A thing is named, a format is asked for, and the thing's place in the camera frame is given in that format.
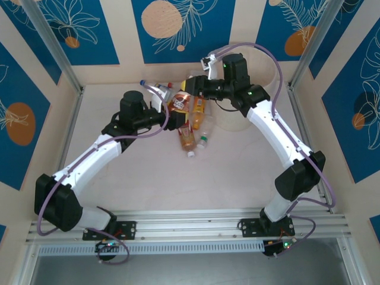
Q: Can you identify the brown coffee bottle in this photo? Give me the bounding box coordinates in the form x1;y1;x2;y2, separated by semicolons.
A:
169;91;193;113

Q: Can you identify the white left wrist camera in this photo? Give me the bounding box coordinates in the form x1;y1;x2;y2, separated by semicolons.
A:
148;84;173;113

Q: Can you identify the aluminium frame post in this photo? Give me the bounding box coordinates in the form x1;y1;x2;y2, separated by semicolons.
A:
21;0;84;94
288;0;348;90

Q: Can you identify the square clear bottle green label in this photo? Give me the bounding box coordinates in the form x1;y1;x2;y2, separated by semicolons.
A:
195;116;217;150

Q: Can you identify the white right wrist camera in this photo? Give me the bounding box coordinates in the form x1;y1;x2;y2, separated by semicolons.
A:
200;54;224;80

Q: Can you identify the grey metal front panel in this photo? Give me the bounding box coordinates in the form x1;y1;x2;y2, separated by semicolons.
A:
29;254;362;285

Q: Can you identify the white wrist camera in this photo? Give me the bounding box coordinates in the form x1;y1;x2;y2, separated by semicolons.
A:
200;54;224;80
148;84;173;113

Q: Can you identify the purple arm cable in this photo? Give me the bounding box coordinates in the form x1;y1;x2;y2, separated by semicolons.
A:
211;43;338;259
37;84;170;265

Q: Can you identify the orange juice bottle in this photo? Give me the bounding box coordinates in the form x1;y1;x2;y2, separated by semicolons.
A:
191;96;209;131

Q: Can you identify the aluminium table side rail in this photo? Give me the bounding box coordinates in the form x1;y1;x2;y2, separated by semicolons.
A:
58;90;84;176
286;83;338;215

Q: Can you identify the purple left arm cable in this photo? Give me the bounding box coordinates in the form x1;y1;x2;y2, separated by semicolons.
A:
37;84;170;265

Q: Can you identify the beige plastic bin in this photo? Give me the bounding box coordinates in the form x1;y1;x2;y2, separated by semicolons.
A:
207;44;281;132

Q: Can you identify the amber bottle white cap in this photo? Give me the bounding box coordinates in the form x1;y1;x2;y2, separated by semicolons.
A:
177;123;198;159

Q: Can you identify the white slotted cable duct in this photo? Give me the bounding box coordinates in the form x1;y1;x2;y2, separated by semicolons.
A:
38;240;265;257

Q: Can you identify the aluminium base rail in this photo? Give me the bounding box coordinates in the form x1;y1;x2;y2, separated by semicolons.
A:
25;209;353;243

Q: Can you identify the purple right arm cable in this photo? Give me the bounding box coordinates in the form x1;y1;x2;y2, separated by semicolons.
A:
211;43;338;259

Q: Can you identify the small circuit board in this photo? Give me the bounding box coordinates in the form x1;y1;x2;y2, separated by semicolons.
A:
94;240;121;253
262;239;297;258

